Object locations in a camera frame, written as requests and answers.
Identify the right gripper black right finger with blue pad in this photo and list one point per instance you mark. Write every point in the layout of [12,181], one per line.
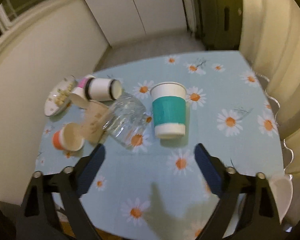
[259,218]

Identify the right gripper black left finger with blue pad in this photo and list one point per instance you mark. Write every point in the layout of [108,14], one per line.
[38,217]

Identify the white paper cup teal band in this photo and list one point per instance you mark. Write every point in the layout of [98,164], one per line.
[169,110]

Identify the white paper cup orange band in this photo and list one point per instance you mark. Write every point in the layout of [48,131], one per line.
[68,138]

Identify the beige printed paper cup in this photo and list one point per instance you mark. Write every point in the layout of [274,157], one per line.
[91,128]

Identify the white paper cup pink band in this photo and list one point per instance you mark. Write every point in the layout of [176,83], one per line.
[77,96]

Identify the white cup with black bands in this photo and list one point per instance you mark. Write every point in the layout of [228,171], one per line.
[101,89]

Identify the light blue daisy tablecloth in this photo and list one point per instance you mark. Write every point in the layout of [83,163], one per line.
[154,189]

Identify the white floral ceramic plate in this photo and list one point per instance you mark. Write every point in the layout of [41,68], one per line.
[58,98]

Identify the clear glass jar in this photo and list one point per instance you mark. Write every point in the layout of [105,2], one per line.
[126,120]

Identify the cream curtain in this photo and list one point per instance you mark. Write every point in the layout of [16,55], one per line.
[270,42]

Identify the dark green suitcase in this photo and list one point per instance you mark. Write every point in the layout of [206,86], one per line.
[221,23]

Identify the white cabinet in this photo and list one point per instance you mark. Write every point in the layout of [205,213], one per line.
[122,21]

